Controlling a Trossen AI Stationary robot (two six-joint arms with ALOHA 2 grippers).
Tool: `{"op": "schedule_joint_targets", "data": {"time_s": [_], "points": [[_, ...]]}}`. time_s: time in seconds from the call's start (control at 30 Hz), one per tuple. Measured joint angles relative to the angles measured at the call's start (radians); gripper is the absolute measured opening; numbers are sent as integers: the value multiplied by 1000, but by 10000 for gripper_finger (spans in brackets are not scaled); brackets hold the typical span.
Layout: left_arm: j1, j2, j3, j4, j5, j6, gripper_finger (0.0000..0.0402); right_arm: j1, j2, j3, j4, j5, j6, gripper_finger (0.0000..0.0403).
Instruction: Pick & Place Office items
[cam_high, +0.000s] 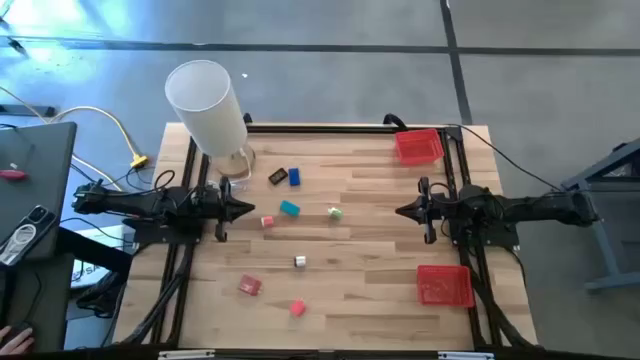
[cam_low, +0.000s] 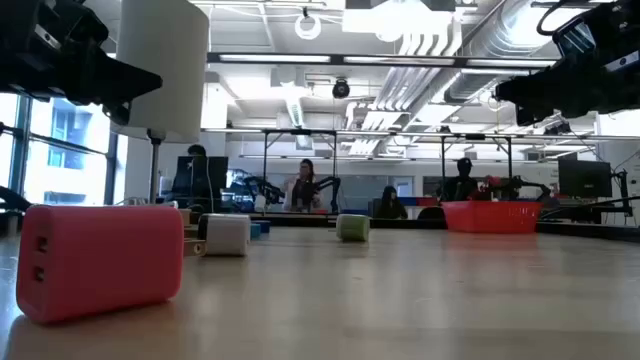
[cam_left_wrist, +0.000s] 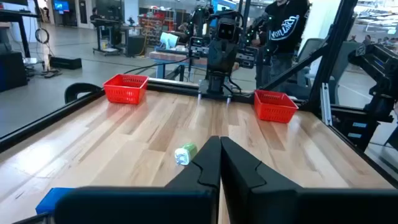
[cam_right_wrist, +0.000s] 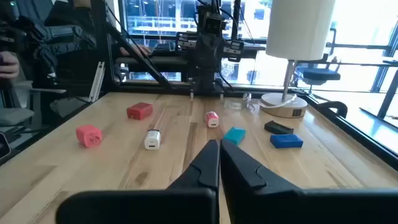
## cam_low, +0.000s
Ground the red plastic basket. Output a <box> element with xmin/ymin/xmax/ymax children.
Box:
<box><xmin>441</xmin><ymin>200</ymin><xmax>544</xmax><ymax>235</ymax></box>

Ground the white cube charger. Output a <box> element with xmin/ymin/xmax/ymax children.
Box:
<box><xmin>198</xmin><ymin>213</ymin><xmax>252</xmax><ymax>258</ymax></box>

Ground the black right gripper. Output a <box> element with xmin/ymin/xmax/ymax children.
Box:
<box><xmin>494</xmin><ymin>0</ymin><xmax>640</xmax><ymax>127</ymax></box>

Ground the black aluminium table frame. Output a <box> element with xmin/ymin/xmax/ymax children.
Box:
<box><xmin>0</xmin><ymin>184</ymin><xmax>640</xmax><ymax>244</ymax></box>

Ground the white coiled ceiling cable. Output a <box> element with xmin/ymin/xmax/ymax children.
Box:
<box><xmin>294</xmin><ymin>13</ymin><xmax>323</xmax><ymax>42</ymax></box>

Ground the white cylinder table lamp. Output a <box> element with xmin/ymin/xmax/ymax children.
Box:
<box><xmin>110</xmin><ymin>0</ymin><xmax>210</xmax><ymax>205</ymax></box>

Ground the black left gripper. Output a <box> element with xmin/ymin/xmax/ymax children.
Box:
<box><xmin>0</xmin><ymin>0</ymin><xmax>164</xmax><ymax>126</ymax></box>

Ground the black metal rig frame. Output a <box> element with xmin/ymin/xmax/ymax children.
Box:
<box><xmin>440</xmin><ymin>132</ymin><xmax>514</xmax><ymax>202</ymax></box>
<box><xmin>261</xmin><ymin>128</ymin><xmax>338</xmax><ymax>215</ymax></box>

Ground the green cube charger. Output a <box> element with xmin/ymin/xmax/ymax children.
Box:
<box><xmin>335</xmin><ymin>213</ymin><xmax>372</xmax><ymax>244</ymax></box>

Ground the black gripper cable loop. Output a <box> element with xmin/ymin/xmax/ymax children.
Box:
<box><xmin>536</xmin><ymin>0</ymin><xmax>584</xmax><ymax>37</ymax></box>

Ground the large pink USB charger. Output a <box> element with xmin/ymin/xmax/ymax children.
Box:
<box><xmin>15</xmin><ymin>203</ymin><xmax>207</xmax><ymax>325</ymax></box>

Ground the black overhead light bar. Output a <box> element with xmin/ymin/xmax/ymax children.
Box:
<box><xmin>206</xmin><ymin>51</ymin><xmax>561</xmax><ymax>70</ymax></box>

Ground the black ceiling dome camera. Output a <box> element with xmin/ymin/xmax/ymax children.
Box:
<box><xmin>331</xmin><ymin>78</ymin><xmax>352</xmax><ymax>100</ymax></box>

